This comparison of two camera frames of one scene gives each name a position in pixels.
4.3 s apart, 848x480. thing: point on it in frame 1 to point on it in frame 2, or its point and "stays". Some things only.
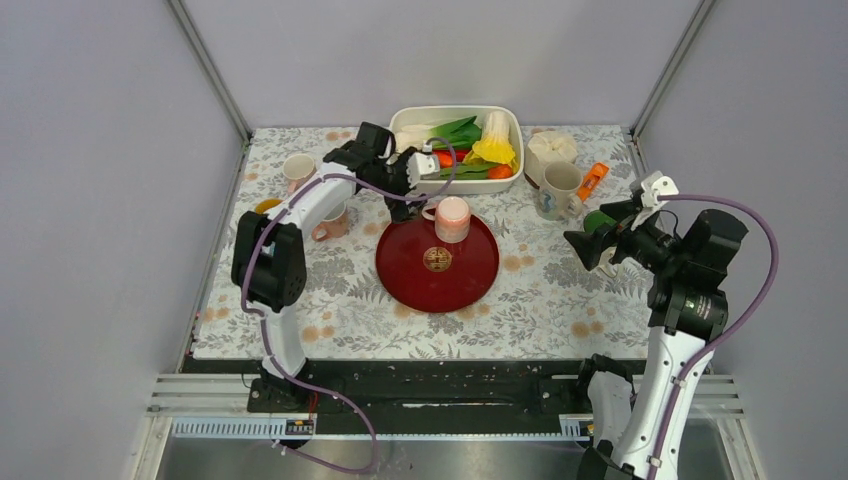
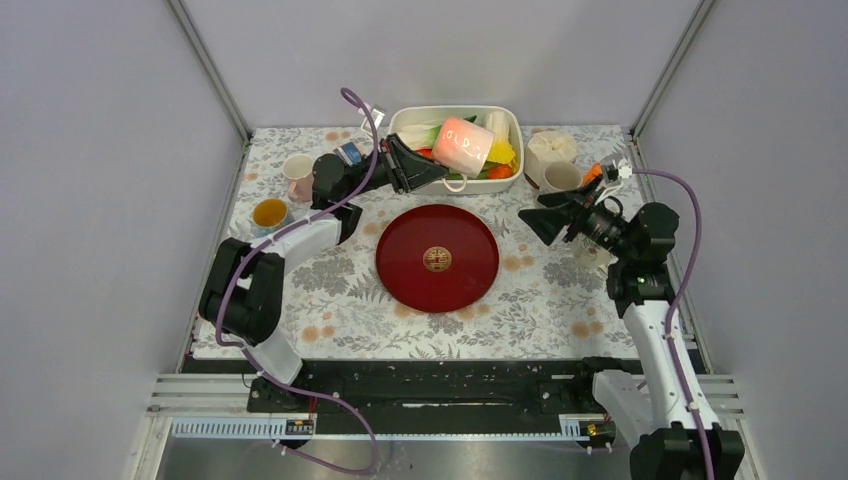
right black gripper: (591, 244) to (549, 223)
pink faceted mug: (298, 169) stays
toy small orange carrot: (499, 172) stays
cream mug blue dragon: (558, 199) stays
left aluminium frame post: (212, 69) stays
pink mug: (452, 216) to (459, 150)
